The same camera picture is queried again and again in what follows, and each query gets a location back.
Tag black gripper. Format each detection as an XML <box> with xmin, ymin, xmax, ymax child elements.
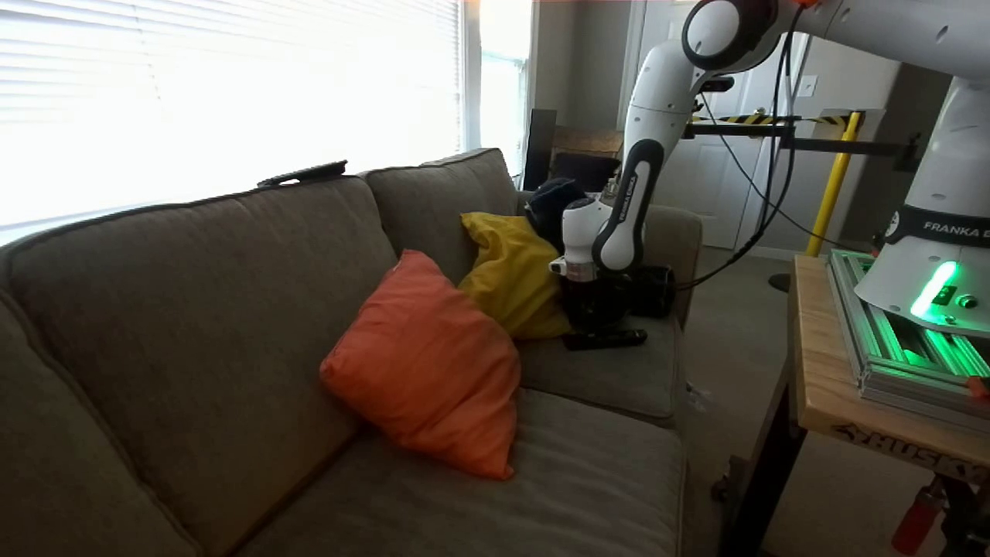
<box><xmin>561</xmin><ymin>276</ymin><xmax>621</xmax><ymax>337</ymax></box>

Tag dark navy sausage pillow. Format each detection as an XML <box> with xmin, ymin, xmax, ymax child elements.
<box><xmin>521</xmin><ymin>176</ymin><xmax>594</xmax><ymax>254</ymax></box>

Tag yellow pillow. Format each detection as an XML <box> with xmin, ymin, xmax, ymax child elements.
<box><xmin>458</xmin><ymin>206</ymin><xmax>575</xmax><ymax>342</ymax></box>

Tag orange square pillow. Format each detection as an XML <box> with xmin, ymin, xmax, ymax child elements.
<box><xmin>315</xmin><ymin>245</ymin><xmax>526</xmax><ymax>482</ymax></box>

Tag black remote control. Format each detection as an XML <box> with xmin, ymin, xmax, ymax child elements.
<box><xmin>561</xmin><ymin>325</ymin><xmax>649</xmax><ymax>352</ymax></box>

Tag black cylinder speaker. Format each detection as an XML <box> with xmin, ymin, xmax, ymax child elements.
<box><xmin>617</xmin><ymin>260</ymin><xmax>679</xmax><ymax>321</ymax></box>

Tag tall black speaker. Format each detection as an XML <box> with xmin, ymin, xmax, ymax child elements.
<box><xmin>523</xmin><ymin>104</ymin><xmax>561</xmax><ymax>193</ymax></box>

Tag white door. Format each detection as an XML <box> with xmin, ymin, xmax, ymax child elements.
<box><xmin>632</xmin><ymin>0</ymin><xmax>828</xmax><ymax>257</ymax></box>

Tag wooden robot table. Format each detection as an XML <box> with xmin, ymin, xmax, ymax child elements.
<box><xmin>722</xmin><ymin>249</ymin><xmax>990</xmax><ymax>557</ymax></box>

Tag green-lit electronic device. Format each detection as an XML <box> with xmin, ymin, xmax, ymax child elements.
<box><xmin>828</xmin><ymin>245</ymin><xmax>990</xmax><ymax>413</ymax></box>

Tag flat black device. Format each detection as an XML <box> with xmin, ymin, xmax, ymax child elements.
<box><xmin>256</xmin><ymin>158</ymin><xmax>351</xmax><ymax>190</ymax></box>

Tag red clamp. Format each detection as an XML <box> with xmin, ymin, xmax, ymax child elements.
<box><xmin>888</xmin><ymin>477</ymin><xmax>952</xmax><ymax>557</ymax></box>

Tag grey fabric sofa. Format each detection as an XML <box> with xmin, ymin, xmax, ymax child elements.
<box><xmin>0</xmin><ymin>144</ymin><xmax>707</xmax><ymax>557</ymax></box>

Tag white window blinds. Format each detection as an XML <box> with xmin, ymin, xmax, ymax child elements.
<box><xmin>0</xmin><ymin>0</ymin><xmax>467</xmax><ymax>245</ymax></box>

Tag yellow black camera stand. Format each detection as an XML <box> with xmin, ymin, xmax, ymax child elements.
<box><xmin>685</xmin><ymin>101</ymin><xmax>926</xmax><ymax>260</ymax></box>

